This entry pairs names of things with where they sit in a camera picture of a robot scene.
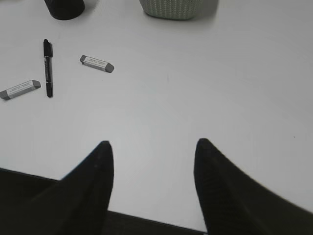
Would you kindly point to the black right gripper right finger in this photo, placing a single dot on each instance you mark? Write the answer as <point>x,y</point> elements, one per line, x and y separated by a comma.
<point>232,203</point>

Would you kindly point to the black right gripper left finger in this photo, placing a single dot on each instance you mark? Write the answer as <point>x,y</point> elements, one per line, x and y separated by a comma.
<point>75,205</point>

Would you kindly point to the black marker pen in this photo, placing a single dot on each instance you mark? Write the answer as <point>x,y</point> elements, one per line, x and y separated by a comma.
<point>47,47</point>

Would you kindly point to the grey white eraser middle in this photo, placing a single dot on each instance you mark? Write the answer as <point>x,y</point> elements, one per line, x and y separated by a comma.
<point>20,89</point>

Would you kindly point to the grey white eraser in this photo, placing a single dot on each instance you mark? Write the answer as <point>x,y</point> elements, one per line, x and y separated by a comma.
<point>97,64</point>
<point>20,89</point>

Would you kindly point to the grey white eraser right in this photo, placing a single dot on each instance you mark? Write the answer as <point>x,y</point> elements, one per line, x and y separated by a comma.
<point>97,64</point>

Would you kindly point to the black mesh pen holder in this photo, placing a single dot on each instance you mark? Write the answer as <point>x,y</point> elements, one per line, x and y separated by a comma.
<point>65,9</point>

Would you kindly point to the pale green woven basket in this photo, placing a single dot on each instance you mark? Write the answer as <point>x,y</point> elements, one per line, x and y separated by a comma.
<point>180,10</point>

